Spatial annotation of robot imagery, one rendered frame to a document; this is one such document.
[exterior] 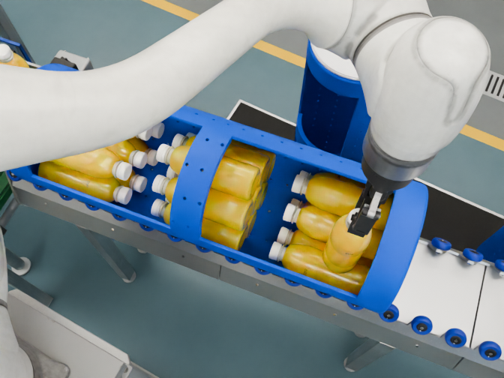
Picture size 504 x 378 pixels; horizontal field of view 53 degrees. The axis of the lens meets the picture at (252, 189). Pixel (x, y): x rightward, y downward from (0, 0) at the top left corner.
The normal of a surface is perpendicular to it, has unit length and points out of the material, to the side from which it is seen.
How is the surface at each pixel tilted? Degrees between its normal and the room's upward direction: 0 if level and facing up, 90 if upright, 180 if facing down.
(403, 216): 0
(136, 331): 0
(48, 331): 4
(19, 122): 49
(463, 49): 10
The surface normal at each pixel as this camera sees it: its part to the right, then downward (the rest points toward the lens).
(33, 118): 0.55, 0.17
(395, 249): -0.16, -0.01
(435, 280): 0.00, -0.44
